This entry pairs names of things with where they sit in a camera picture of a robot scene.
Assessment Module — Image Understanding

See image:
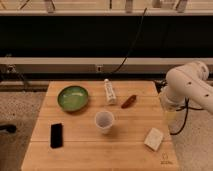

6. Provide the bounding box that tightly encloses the wooden table board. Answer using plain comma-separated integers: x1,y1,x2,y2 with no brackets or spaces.
21,81,180,171

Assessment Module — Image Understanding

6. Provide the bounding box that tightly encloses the white tube bottle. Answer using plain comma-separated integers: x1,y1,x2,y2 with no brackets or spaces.
104,79,116,105

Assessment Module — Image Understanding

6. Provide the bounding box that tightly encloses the black caster on floor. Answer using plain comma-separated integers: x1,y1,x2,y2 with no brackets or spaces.
0,124,17,133

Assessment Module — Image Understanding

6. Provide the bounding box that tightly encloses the red brown sausage toy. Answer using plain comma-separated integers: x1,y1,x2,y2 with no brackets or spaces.
121,95,137,109

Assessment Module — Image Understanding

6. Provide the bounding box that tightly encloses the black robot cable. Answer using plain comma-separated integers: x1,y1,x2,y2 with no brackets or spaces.
169,97,205,136

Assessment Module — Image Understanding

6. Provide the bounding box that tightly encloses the black rectangular block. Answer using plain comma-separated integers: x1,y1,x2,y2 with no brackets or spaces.
50,123,63,148

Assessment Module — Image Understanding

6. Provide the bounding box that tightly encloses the black hanging cable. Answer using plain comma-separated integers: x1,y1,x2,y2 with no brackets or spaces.
101,7,148,77

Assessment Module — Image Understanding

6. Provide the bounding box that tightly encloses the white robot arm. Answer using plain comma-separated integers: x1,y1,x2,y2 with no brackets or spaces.
159,61,213,123

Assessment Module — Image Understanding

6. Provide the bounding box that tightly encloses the green ceramic bowl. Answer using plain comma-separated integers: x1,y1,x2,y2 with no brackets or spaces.
57,85,89,112

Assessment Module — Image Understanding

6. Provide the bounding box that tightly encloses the white sponge block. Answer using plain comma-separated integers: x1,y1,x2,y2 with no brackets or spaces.
144,128,163,151

